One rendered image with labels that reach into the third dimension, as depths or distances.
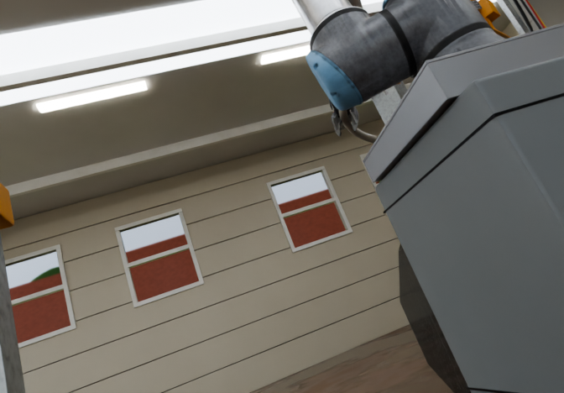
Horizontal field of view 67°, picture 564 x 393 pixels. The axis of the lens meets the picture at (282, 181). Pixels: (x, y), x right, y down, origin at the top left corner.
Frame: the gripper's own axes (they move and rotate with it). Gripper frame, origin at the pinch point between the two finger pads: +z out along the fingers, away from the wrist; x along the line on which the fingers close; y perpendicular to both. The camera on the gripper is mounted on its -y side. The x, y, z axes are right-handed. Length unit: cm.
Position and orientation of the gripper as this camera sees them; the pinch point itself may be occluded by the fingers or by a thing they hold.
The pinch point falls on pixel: (347, 132)
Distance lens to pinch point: 162.9
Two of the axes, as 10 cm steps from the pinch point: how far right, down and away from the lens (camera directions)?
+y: -4.0, -4.9, -7.7
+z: 0.4, 8.3, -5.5
